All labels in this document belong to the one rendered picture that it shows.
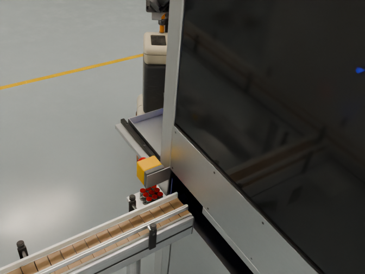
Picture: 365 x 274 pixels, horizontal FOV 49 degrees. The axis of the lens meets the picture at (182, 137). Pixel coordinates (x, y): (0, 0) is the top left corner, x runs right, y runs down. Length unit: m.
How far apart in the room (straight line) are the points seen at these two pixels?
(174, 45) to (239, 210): 0.49
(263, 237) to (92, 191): 1.78
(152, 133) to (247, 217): 0.77
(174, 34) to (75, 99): 2.46
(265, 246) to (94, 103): 2.59
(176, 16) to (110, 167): 1.89
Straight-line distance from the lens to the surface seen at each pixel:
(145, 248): 1.34
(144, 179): 1.38
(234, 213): 1.15
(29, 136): 3.20
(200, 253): 1.46
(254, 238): 1.12
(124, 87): 3.67
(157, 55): 2.58
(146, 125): 1.79
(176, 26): 1.12
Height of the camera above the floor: 1.99
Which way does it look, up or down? 39 degrees down
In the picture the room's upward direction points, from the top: 6 degrees clockwise
